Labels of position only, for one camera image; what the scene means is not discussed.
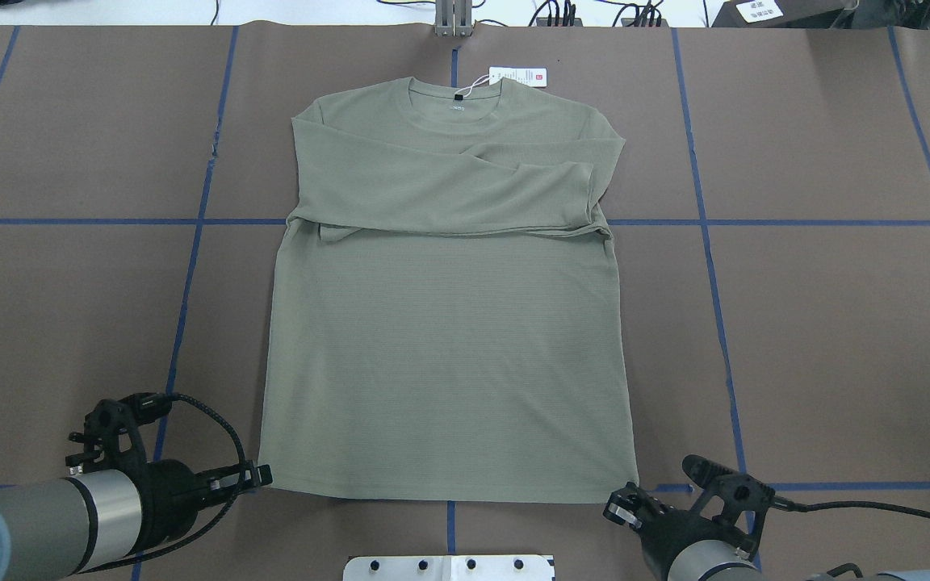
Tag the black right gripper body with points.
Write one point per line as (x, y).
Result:
(672, 538)

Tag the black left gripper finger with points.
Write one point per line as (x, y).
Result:
(262, 476)

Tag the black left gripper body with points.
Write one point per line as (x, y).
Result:
(170, 494)

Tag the sage green long-sleeve shirt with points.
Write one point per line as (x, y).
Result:
(445, 322)

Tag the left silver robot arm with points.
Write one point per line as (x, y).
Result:
(44, 533)

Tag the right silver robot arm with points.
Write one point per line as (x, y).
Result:
(718, 537)

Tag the white shirt price tag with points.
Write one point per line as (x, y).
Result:
(536, 78)

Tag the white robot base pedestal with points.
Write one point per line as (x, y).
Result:
(451, 567)

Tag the aluminium frame post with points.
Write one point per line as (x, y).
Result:
(453, 18)

